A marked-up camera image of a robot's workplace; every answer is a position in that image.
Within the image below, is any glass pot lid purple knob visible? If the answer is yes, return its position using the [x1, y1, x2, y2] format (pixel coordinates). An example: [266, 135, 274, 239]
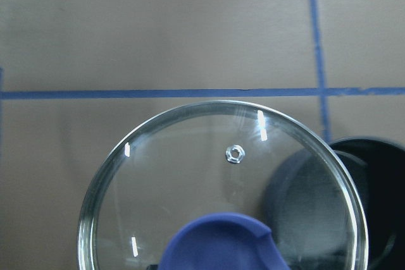
[77, 101, 369, 269]

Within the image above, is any dark blue saucepan purple handle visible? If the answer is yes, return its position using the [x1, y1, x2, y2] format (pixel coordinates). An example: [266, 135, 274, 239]
[261, 137, 404, 269]

